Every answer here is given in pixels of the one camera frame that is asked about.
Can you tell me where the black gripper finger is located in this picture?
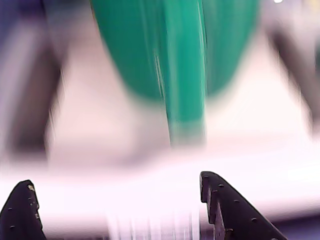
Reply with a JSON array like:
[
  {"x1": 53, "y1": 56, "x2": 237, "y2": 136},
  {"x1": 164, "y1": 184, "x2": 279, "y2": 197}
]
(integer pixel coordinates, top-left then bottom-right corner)
[
  {"x1": 199, "y1": 171, "x2": 288, "y2": 240},
  {"x1": 0, "y1": 179, "x2": 47, "y2": 240}
]

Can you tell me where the green printed recipient mug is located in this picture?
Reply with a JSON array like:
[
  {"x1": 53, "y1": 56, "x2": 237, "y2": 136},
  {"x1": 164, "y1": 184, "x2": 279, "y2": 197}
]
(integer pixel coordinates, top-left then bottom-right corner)
[{"x1": 89, "y1": 0, "x2": 261, "y2": 148}]

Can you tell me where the grey toy sink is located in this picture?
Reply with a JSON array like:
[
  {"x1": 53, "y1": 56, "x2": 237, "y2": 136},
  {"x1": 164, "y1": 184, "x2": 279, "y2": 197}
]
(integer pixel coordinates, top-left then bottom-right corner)
[{"x1": 0, "y1": 14, "x2": 320, "y2": 171}]

